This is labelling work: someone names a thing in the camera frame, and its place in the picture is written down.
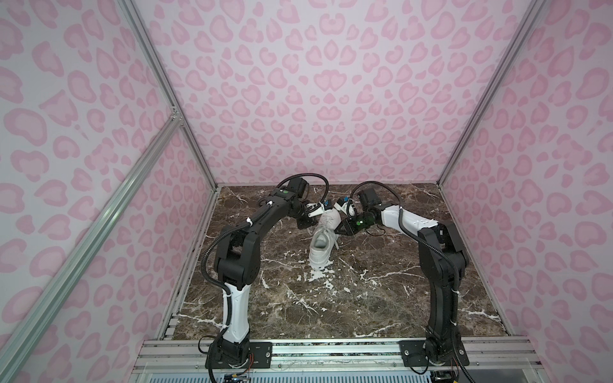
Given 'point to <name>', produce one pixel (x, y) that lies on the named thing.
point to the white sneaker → (323, 239)
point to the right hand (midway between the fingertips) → (340, 226)
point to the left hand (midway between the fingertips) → (315, 214)
